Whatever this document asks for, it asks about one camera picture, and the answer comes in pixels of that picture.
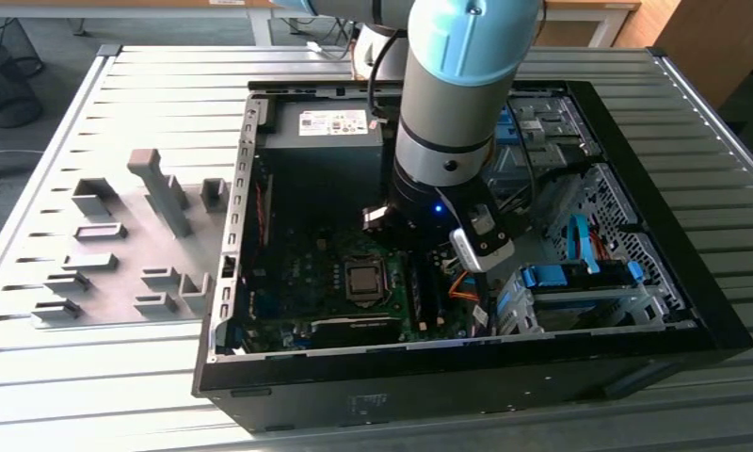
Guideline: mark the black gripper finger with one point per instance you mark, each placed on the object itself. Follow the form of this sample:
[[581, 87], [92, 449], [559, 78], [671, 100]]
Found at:
[[374, 220]]

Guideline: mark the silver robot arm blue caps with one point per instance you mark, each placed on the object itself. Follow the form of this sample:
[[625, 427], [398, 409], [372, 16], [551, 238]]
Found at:
[[452, 94]]

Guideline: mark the grey power supply unit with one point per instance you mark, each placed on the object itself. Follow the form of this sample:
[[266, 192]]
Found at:
[[326, 165]]

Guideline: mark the green motherboard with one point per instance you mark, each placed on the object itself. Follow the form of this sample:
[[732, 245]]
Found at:
[[301, 278]]

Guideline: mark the blue drive latch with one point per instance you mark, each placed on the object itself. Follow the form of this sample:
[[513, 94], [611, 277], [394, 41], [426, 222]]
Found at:
[[505, 135]]

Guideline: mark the black graphics card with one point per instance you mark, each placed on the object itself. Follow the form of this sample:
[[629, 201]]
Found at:
[[357, 329]]

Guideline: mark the hard disk in blue carrier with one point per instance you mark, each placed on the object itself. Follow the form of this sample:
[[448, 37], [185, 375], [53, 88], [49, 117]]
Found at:
[[552, 275]]

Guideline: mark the metal drive cage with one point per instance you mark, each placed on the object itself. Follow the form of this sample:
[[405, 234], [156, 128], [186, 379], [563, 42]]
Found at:
[[552, 122]]

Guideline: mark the metal disk bay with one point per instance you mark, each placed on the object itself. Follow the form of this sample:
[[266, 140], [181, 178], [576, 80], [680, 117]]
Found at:
[[577, 296]]

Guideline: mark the black PC case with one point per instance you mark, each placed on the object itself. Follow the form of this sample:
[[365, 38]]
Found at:
[[414, 376]]

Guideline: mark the grey parts rack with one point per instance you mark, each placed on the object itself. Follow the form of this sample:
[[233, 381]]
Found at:
[[137, 235]]

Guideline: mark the brown wooden cabinet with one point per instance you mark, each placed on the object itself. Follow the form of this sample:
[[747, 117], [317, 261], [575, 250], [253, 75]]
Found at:
[[716, 47]]

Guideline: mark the black mesh wastebasket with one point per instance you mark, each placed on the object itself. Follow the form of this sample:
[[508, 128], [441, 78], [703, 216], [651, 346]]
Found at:
[[5, 94]]

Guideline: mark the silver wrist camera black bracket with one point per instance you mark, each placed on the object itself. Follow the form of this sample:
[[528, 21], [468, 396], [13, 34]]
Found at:
[[482, 256]]

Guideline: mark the white frame desk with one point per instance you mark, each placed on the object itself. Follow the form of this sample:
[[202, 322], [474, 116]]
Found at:
[[604, 28]]

